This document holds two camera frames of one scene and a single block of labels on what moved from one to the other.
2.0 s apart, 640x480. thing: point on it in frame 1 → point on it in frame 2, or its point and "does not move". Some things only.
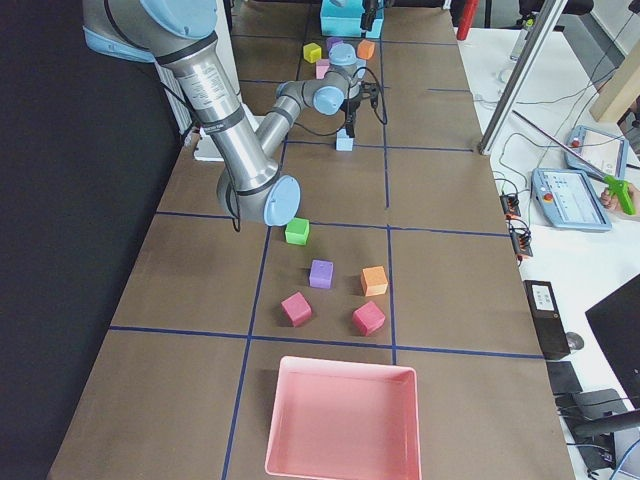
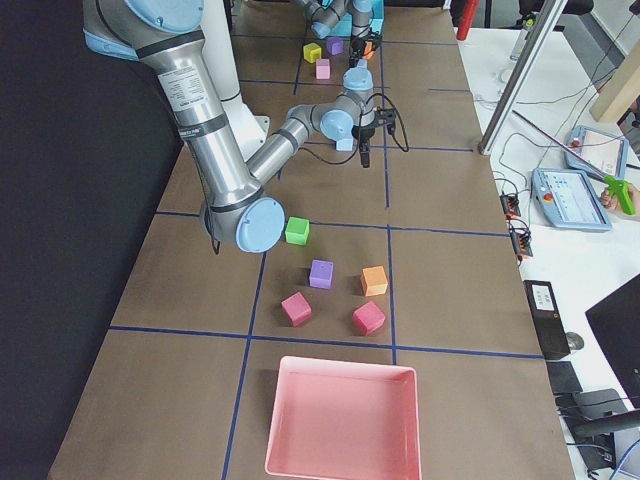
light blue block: (343, 142) does not move
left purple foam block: (332, 40) does not move
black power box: (549, 325) does not move
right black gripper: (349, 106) → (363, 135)
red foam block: (368, 319) does not move
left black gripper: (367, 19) → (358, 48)
